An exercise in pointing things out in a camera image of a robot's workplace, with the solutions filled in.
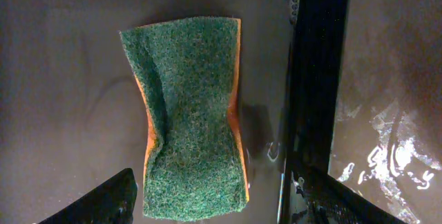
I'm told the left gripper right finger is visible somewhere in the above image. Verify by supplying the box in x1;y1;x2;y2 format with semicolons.
293;165;404;224

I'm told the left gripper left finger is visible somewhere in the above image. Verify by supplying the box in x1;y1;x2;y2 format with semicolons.
39;168;137;224

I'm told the green orange sponge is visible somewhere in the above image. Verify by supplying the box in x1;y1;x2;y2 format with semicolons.
120;17;249;221

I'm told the small black tray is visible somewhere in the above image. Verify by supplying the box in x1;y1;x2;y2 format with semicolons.
0;0;353;224

